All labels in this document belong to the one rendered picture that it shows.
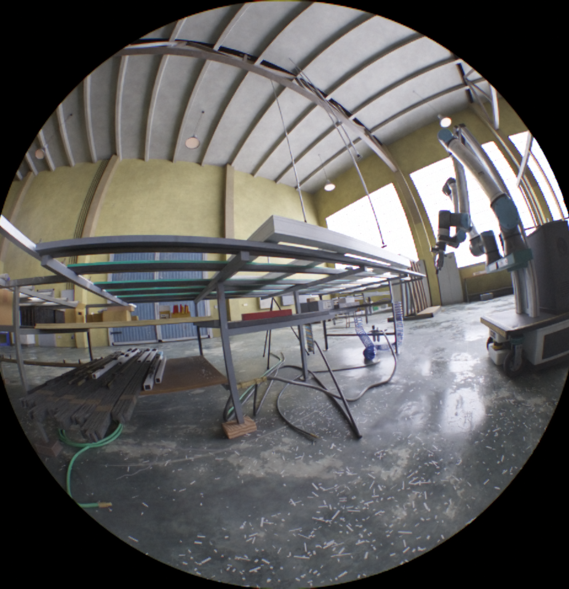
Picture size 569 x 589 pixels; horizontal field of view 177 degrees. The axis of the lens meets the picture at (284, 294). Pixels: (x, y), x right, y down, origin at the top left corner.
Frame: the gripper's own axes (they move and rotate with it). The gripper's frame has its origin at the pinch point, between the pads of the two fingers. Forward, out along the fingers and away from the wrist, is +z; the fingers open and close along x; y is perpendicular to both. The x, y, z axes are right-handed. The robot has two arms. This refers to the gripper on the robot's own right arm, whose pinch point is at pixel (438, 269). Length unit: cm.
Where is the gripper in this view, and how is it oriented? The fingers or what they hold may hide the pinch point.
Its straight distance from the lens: 164.3
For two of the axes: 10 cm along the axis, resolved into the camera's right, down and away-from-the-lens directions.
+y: 7.6, 2.5, -6.0
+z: -2.8, 9.6, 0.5
